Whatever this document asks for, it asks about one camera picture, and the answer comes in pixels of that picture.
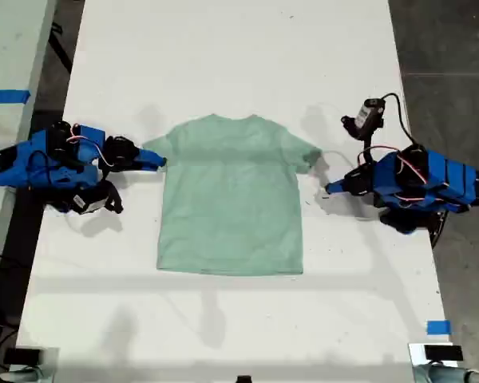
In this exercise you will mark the tiny black block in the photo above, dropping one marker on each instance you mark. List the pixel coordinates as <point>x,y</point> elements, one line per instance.
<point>243,379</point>

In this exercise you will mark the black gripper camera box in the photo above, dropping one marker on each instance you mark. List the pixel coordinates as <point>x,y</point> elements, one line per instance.
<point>367,115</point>
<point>89,199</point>

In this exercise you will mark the black camera stalk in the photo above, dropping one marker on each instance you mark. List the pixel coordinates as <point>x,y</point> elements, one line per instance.
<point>104,177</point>
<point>368,149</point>

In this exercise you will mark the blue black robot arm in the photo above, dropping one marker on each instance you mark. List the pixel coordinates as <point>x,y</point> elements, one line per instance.
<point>455,179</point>
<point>16,159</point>

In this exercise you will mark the black metal strut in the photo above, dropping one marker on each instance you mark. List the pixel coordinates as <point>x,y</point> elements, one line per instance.
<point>62,50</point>

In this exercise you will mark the blue tape square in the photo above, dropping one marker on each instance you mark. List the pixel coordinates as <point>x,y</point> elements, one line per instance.
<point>439,328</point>

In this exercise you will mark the long blue tape strip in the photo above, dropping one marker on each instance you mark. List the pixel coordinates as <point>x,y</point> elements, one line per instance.
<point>6,97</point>

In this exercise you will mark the pale green T-shirt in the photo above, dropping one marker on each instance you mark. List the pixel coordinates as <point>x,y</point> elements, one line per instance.
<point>231,199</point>

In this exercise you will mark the small black box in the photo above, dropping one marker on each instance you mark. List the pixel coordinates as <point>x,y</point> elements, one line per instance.
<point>443,353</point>
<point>22,356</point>

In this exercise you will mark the pale side table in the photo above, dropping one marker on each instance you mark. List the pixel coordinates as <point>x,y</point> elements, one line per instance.
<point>12,48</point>

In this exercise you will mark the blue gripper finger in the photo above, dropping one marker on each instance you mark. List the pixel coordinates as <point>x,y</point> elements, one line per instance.
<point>338,184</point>
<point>151,156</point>
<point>149,165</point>
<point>337,191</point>

